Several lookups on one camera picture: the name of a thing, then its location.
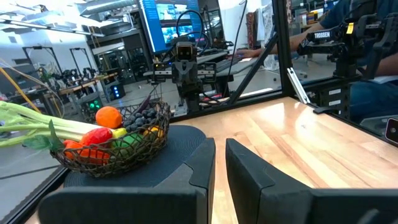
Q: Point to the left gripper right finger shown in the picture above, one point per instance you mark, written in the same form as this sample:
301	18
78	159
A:
280	202

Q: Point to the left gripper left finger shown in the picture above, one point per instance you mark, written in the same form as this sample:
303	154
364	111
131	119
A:
140	202

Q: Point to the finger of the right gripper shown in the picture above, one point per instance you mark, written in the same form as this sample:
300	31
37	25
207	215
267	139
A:
192	73
178	73

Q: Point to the black grape bunch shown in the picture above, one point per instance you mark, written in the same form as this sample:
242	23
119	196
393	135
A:
140	119

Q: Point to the green lime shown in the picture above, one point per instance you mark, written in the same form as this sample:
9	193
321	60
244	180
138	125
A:
129	141

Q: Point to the orange bumpy vegetable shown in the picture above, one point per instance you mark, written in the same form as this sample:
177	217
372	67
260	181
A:
98	155

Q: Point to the yellow-orange fruit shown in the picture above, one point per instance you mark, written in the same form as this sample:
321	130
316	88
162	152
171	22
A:
154	132

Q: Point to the red and yellow mango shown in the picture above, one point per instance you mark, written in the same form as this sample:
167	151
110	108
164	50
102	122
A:
97	136

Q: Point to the orange fruit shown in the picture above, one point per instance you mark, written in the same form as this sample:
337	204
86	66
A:
109	117

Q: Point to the green celery stalk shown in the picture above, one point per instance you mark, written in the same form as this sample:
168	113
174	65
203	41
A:
37	124

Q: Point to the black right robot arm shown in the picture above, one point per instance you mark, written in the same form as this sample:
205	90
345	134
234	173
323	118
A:
192	101

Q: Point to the black keyboard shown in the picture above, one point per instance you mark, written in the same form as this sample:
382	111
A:
231	63

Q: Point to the person's hand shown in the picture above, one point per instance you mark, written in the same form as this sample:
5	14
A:
245	53

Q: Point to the large computer monitor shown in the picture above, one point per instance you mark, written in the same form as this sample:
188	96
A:
169	25

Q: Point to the black perforated computer case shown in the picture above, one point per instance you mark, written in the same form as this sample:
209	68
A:
93	105

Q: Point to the wooden workbench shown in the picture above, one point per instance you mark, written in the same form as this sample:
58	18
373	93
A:
87	84

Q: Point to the black table edge clamp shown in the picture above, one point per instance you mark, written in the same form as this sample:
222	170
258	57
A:
325	109

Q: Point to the person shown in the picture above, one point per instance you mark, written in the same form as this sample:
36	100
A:
373	96

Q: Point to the yellow tag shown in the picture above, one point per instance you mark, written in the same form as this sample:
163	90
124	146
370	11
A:
349	28

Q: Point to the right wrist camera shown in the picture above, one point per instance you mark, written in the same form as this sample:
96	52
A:
185	51

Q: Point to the black aluminium table frame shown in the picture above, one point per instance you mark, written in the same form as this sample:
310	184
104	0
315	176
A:
281	46

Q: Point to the silver frame bracket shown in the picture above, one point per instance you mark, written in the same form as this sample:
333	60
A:
298	85

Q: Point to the black table-level camera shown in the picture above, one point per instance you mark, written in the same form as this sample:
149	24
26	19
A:
392	130

